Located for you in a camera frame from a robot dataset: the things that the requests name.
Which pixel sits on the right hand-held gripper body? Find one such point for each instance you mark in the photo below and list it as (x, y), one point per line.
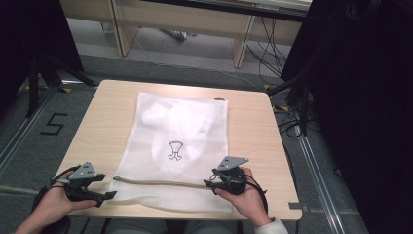
(234, 175)

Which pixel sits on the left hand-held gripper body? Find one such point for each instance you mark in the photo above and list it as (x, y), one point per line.
(82, 172)

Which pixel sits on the white mesh laundry bag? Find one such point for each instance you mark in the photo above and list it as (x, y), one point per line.
(181, 130)

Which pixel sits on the person's right hand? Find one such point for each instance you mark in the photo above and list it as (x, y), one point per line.
(246, 201)

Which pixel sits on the person's left hand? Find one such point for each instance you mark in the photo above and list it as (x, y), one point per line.
(56, 203)

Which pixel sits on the white garment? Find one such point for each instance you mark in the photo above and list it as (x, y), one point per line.
(181, 120)

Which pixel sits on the grey tape strip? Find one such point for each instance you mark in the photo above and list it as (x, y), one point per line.
(297, 205)

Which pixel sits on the yellow tape piece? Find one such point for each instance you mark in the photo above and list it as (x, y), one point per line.
(67, 89)
(266, 87)
(283, 108)

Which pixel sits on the black tripod stand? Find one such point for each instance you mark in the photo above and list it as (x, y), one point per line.
(300, 97)
(52, 78)

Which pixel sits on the black curtain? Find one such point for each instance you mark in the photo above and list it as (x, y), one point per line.
(29, 32)
(363, 97)

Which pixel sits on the light wooden desk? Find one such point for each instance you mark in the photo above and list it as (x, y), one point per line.
(181, 19)

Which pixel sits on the metal floor rail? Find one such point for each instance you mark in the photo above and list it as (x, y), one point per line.
(319, 182)
(22, 133)

